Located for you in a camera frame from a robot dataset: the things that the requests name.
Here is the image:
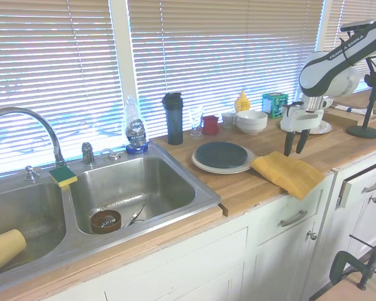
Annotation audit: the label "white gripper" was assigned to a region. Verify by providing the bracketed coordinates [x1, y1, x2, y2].
[279, 108, 325, 157]

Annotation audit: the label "yellow terry cloth towel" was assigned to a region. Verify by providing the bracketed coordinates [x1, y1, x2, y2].
[249, 151, 326, 201]

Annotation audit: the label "dark blue plate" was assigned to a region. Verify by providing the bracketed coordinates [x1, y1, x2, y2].
[195, 141, 249, 169]

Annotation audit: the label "dark plate on white plate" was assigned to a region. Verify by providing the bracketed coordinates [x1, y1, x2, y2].
[191, 142, 258, 175]

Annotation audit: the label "small white saucer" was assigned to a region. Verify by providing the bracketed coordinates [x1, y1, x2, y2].
[306, 120, 333, 135]

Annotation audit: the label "green cardboard box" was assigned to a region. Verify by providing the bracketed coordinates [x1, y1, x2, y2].
[262, 92, 290, 119]

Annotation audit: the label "white ceramic bowl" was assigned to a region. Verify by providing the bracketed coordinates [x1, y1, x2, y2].
[236, 110, 268, 129]
[237, 123, 267, 136]

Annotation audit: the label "wooden tray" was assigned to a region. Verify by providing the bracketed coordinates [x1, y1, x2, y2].
[323, 102, 376, 126]

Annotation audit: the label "white folded napkin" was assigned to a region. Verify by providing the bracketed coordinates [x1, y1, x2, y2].
[333, 104, 368, 115]

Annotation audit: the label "yellow squeeze bottle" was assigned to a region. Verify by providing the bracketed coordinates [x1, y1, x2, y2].
[234, 90, 251, 113]

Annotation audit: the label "small clear glass cup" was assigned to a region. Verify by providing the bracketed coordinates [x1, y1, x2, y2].
[221, 112, 238, 130]

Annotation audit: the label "white open drawer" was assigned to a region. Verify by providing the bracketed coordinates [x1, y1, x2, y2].
[338, 161, 376, 209]

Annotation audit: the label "red mug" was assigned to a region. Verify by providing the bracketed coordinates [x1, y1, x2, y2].
[201, 115, 222, 135]

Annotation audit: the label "clear stemmed glass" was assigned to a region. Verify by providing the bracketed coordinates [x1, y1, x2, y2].
[189, 105, 205, 140]

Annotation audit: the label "wide white window blinds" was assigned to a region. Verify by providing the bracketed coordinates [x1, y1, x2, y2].
[127, 0, 325, 139]

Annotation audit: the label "black shaker bottle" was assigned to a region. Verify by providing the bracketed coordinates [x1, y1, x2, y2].
[161, 92, 185, 146]

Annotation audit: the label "black C-clamp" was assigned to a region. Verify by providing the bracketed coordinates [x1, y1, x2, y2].
[328, 233, 376, 291]

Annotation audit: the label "narrow white window blinds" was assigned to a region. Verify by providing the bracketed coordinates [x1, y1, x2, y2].
[325, 0, 376, 93]

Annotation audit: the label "white base cabinet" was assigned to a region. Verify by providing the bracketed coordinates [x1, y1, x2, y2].
[43, 147, 376, 301]

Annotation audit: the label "clear Dawn dish soap bottle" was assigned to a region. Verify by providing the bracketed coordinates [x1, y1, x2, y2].
[124, 95, 150, 155]

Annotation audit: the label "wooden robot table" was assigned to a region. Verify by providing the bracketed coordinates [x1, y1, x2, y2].
[310, 275, 376, 301]

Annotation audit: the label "stainless steel double sink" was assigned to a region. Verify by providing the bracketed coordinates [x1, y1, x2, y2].
[0, 140, 222, 280]

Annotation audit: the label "brown bowl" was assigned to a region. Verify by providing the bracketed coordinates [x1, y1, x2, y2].
[90, 209, 123, 235]

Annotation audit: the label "green and yellow sponge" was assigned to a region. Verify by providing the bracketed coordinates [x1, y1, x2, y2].
[48, 167, 78, 188]

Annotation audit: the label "chrome gooseneck faucet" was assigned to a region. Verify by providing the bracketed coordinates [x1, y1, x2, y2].
[0, 107, 66, 169]

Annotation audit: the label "white blinds over sink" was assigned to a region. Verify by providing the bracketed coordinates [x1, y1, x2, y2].
[0, 0, 126, 180]

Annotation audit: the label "chrome sink knob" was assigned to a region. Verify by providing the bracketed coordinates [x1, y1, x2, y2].
[23, 165, 40, 182]

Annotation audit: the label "yellow plastic cup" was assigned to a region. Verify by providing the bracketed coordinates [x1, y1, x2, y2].
[0, 228, 28, 278]

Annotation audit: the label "black round-base camera stand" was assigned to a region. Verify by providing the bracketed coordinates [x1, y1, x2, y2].
[345, 52, 376, 139]

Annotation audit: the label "grey stereo camera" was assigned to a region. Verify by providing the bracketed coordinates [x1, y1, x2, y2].
[340, 18, 376, 32]

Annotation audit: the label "chrome ring fitting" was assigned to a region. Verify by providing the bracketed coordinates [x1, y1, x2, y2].
[99, 148, 121, 162]

